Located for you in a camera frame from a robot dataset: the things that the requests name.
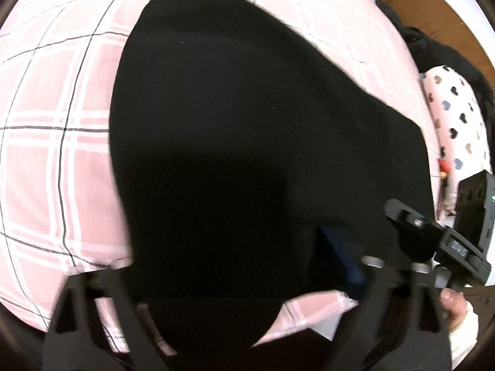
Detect black pants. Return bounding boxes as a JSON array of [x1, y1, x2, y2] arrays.
[[110, 0, 434, 356]]

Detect person right hand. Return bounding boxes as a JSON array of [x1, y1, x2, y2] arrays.
[[440, 288, 467, 332]]

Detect white heart pattern pillow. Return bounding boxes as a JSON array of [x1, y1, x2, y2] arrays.
[[422, 65, 492, 216]]

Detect brown wooden headboard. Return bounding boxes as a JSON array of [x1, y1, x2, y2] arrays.
[[381, 0, 494, 87]]

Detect pink plaid bed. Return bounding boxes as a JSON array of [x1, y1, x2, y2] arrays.
[[1, 0, 438, 332]]

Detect small red toy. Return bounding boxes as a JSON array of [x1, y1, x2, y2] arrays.
[[438, 158, 451, 180]]

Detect black clothes pile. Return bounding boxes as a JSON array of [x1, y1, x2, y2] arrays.
[[374, 0, 495, 125]]

